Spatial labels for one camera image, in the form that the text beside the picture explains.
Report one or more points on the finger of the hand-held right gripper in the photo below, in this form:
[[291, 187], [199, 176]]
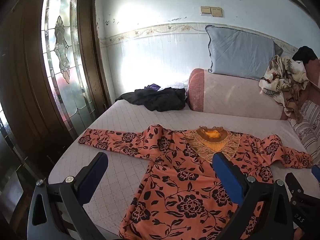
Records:
[[316, 171], [293, 183]]

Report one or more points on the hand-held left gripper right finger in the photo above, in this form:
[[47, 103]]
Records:
[[226, 177]]

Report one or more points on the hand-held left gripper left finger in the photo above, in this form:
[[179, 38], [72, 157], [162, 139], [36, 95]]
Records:
[[96, 170]]

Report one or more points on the orange black floral shirt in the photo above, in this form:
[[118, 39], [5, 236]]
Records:
[[175, 180]]

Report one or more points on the striped floral cushion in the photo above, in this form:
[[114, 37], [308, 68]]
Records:
[[310, 127]]

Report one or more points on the pink quilted bed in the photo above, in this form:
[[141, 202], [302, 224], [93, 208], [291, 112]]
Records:
[[120, 120]]

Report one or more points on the pink rolled quilt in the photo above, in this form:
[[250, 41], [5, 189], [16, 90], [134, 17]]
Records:
[[237, 92]]

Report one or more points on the black garment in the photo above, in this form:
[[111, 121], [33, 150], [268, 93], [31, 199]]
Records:
[[155, 100]]

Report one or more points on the maroon cloth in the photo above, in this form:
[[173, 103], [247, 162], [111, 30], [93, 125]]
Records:
[[313, 75]]

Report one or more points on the purple cloth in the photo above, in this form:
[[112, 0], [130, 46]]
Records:
[[153, 87]]

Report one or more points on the beige floral blanket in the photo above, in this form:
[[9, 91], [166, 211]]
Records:
[[287, 75]]

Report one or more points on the dark cloth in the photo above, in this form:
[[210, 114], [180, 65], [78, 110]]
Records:
[[303, 53]]

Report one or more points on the stained glass door panel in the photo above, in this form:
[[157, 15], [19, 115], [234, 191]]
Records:
[[62, 55]]

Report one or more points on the blue-grey pillow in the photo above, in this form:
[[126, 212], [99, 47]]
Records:
[[240, 52]]

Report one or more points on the dark wooden door frame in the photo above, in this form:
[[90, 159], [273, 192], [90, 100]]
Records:
[[25, 67]]

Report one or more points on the beige wall switch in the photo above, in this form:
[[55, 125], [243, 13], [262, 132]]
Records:
[[205, 11], [216, 12]]

